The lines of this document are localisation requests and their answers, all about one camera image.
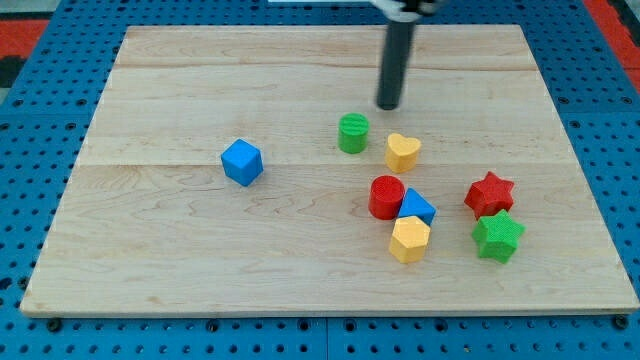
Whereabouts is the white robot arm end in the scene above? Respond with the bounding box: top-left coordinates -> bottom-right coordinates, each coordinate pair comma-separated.
370,0 -> 449,23

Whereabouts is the green cylinder block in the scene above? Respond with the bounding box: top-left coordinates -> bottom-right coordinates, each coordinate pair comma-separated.
337,113 -> 369,154

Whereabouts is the red cylinder block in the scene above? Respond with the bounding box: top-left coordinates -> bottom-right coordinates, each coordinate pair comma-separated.
368,175 -> 405,220

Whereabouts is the blue cube block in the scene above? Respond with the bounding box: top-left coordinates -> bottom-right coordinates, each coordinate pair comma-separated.
221,139 -> 264,187

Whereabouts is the yellow heart block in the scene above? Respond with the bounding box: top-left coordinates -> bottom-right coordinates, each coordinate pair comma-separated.
384,133 -> 422,173

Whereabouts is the light wooden board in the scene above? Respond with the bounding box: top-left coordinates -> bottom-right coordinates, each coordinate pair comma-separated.
21,25 -> 639,318

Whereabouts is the blue triangle block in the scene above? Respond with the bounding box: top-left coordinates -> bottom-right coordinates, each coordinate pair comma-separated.
397,188 -> 437,225

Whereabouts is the yellow hexagon block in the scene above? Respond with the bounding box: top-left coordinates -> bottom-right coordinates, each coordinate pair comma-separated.
388,216 -> 431,264

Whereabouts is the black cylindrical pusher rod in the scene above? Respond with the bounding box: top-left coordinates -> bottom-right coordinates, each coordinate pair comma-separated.
376,21 -> 416,110

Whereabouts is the red star block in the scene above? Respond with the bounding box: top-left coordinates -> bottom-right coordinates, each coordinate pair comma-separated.
464,171 -> 515,220

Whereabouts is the green star block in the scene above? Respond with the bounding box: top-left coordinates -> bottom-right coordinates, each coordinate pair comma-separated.
471,210 -> 526,264

